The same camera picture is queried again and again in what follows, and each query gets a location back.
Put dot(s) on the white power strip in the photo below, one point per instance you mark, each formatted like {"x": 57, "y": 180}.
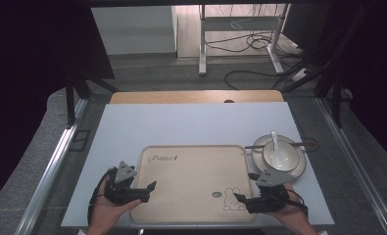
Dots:
{"x": 299, "y": 74}

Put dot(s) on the wooden table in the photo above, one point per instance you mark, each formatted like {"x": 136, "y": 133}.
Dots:
{"x": 187, "y": 97}

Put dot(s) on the black metal stand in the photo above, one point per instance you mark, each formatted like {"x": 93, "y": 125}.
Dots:
{"x": 71, "y": 101}
{"x": 336, "y": 98}

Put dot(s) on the white bowl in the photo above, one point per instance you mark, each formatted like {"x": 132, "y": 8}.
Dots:
{"x": 287, "y": 156}

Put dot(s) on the white ceramic spoon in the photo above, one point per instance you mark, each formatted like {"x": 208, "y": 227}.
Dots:
{"x": 276, "y": 153}

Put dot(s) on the white metal desk frame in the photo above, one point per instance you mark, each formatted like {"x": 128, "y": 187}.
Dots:
{"x": 202, "y": 49}

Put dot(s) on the brown chopsticks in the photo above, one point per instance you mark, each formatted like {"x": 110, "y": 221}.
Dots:
{"x": 307, "y": 144}

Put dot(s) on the white cabinet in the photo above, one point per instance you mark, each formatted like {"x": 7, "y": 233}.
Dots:
{"x": 132, "y": 29}

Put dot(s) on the beige tray with rabbit print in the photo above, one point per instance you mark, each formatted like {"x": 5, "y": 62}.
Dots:
{"x": 194, "y": 186}

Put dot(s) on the person's left hand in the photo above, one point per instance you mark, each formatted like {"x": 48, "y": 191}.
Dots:
{"x": 106, "y": 212}

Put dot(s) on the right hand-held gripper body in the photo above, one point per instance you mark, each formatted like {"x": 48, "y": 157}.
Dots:
{"x": 270, "y": 192}

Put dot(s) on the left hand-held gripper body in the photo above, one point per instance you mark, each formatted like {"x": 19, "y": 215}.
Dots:
{"x": 121, "y": 186}

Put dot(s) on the white plate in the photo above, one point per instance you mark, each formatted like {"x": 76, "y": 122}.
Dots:
{"x": 298, "y": 169}

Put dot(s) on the silver metal rail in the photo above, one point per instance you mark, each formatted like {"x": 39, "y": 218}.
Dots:
{"x": 50, "y": 166}
{"x": 357, "y": 166}

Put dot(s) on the person's right hand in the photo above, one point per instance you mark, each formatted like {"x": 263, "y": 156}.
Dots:
{"x": 290, "y": 215}

